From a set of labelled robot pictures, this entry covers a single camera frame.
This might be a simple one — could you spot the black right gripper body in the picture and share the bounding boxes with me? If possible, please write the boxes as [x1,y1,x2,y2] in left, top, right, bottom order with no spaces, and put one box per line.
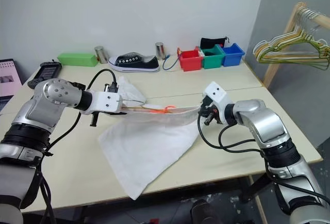
[201,95,224,127]

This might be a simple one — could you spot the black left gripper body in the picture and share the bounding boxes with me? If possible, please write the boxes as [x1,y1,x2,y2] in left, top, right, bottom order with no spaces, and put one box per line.
[89,110,127,127]

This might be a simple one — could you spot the tan wire hanger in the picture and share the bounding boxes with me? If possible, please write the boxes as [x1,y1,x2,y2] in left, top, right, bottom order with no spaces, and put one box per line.
[120,99,167,113]

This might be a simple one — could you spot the white fabric shorts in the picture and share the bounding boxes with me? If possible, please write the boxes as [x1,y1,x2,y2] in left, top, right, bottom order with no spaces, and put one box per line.
[97,75,205,200]

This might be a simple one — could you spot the red plastic bin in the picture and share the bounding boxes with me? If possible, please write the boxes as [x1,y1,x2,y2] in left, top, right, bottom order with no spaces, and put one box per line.
[176,46,205,72]

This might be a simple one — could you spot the green plastic bin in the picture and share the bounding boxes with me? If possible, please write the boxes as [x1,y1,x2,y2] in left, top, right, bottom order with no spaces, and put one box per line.
[200,44,225,70]

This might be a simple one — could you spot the blue plastic bin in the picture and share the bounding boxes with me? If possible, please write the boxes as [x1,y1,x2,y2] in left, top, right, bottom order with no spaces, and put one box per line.
[221,42,246,67]

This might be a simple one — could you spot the green rectangular box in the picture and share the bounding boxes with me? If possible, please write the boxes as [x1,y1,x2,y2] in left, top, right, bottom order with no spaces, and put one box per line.
[57,52,100,68]

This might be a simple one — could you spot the silver metal can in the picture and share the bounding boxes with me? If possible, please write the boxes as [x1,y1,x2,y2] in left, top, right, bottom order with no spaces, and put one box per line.
[93,45,109,65]
[155,42,167,60]

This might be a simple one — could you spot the black handheld device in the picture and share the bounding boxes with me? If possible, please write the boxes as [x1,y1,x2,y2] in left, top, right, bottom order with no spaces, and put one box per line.
[40,59,63,81]

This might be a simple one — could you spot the black fabric pouch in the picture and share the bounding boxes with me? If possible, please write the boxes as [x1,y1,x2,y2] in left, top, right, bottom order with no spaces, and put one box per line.
[200,36,230,51]

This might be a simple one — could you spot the black canvas sneaker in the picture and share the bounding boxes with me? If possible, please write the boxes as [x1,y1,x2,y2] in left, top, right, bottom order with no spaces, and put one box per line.
[108,52,160,73]

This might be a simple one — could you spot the wooden clothes rack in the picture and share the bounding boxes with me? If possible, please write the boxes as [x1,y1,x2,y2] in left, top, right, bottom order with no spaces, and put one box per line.
[262,1,330,88]

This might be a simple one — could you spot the black table leg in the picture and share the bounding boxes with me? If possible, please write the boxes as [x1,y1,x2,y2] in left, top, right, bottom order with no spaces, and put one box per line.
[241,174,272,202]

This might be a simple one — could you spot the dark rounded shape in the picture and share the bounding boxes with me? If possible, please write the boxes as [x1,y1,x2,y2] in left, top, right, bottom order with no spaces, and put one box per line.
[190,199,220,224]

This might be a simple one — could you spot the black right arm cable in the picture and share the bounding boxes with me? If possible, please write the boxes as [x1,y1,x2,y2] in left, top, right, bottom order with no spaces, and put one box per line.
[196,109,330,211]

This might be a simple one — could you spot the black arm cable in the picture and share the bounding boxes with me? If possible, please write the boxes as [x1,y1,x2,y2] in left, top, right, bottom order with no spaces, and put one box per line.
[196,109,330,211]
[38,68,120,224]

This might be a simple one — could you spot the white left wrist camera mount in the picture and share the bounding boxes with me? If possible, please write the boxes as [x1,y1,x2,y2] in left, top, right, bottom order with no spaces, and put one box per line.
[84,90,123,114]

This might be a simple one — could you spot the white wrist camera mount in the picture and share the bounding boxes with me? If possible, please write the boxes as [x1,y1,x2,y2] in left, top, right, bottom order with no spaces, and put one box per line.
[84,90,123,114]
[202,81,234,111]

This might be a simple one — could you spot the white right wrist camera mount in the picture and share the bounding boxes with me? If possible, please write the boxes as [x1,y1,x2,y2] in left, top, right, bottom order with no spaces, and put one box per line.
[202,81,234,111]

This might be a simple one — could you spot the orange drawstring cord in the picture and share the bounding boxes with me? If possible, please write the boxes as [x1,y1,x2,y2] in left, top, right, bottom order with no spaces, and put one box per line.
[146,105,177,114]

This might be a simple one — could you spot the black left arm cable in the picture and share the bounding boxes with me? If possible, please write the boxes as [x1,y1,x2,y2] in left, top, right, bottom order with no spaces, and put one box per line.
[38,68,120,224]

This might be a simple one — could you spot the blue cable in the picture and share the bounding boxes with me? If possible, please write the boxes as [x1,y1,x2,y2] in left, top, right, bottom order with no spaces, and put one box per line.
[162,54,182,71]

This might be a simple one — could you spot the white wire hanger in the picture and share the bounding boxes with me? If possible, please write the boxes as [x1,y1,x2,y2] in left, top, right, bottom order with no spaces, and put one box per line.
[252,8,330,62]

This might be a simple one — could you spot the yellow wire hanger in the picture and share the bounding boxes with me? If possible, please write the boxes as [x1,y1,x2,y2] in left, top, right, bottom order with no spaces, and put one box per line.
[257,9,330,66]

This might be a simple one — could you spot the bunch of wire hangers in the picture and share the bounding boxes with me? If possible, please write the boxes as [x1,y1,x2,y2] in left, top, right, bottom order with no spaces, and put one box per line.
[258,11,330,71]

